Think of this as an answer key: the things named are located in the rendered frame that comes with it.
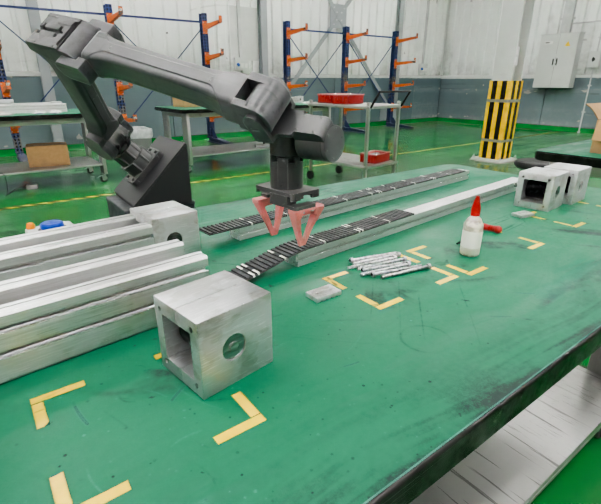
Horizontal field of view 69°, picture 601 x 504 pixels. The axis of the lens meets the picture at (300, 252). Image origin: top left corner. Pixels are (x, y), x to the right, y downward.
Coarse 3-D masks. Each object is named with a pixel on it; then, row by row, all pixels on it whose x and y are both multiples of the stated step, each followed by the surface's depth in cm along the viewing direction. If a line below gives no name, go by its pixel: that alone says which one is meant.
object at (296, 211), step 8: (272, 200) 74; (280, 200) 73; (288, 200) 72; (288, 208) 72; (296, 208) 71; (304, 208) 72; (312, 208) 73; (320, 208) 74; (296, 216) 71; (312, 216) 75; (296, 224) 73; (312, 224) 76; (296, 232) 74; (304, 232) 76; (304, 240) 76
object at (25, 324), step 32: (128, 256) 63; (160, 256) 66; (192, 256) 63; (0, 288) 53; (32, 288) 55; (64, 288) 53; (96, 288) 54; (128, 288) 56; (160, 288) 59; (0, 320) 47; (32, 320) 51; (64, 320) 52; (96, 320) 55; (128, 320) 57; (0, 352) 48; (32, 352) 50; (64, 352) 53
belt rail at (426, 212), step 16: (464, 192) 122; (480, 192) 122; (496, 192) 129; (416, 208) 106; (432, 208) 106; (448, 208) 113; (464, 208) 117; (400, 224) 100; (416, 224) 103; (336, 240) 86; (352, 240) 90; (368, 240) 92; (304, 256) 82; (320, 256) 84
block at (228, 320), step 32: (192, 288) 51; (224, 288) 51; (256, 288) 51; (160, 320) 50; (192, 320) 44; (224, 320) 46; (256, 320) 49; (192, 352) 46; (224, 352) 47; (256, 352) 51; (192, 384) 48; (224, 384) 48
